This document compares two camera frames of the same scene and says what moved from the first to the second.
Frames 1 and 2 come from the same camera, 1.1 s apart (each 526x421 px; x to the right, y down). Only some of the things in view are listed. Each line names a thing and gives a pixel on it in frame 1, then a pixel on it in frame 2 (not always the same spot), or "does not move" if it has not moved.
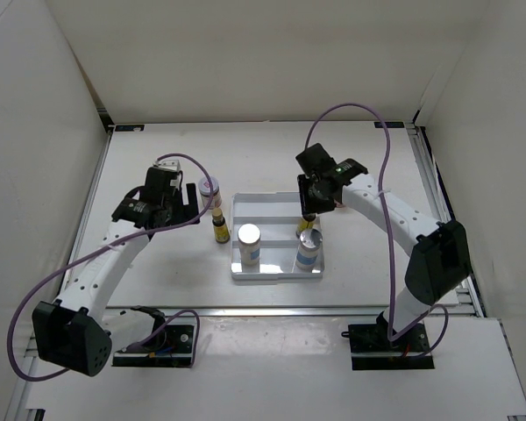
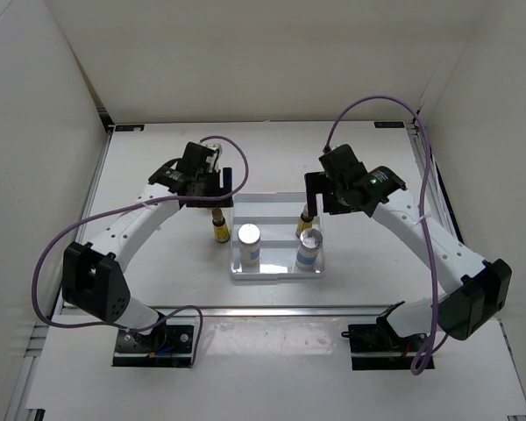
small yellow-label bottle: [304, 224] does not move
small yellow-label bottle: [222, 234] does not move
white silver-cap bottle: [310, 240] does not move
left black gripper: [188, 211] to [214, 175]
